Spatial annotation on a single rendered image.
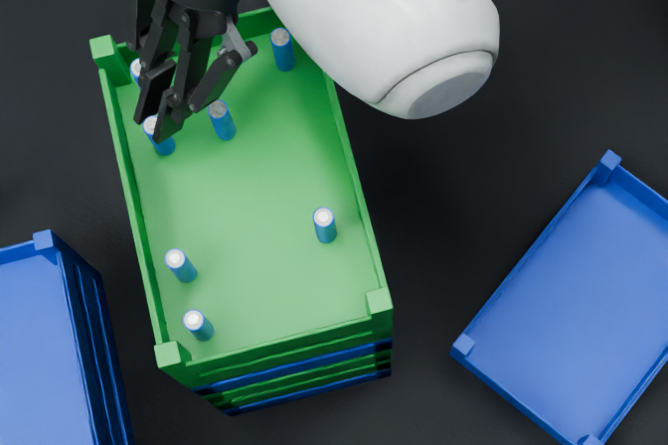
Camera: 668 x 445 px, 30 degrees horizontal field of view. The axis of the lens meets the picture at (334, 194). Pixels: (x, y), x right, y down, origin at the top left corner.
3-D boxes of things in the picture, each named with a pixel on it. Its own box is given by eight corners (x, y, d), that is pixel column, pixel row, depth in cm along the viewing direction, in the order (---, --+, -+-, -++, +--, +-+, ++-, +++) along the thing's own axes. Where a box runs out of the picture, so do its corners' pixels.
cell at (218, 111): (225, 96, 109) (234, 119, 116) (205, 101, 109) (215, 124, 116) (230, 115, 109) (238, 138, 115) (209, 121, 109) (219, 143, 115)
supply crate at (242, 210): (106, 71, 118) (86, 39, 110) (314, 19, 118) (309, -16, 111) (172, 379, 110) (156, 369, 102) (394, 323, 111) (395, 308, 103)
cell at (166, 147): (153, 139, 115) (139, 117, 109) (173, 134, 115) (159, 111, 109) (158, 157, 114) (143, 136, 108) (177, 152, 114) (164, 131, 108)
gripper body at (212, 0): (283, -45, 91) (255, 34, 99) (205, -118, 93) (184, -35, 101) (209, -1, 87) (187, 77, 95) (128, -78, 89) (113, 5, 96)
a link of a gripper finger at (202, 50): (215, -16, 96) (228, -5, 95) (199, 79, 105) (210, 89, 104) (177, 6, 94) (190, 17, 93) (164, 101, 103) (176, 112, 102)
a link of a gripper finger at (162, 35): (170, -1, 94) (158, -14, 94) (140, 77, 103) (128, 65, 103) (208, -22, 96) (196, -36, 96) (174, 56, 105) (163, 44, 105)
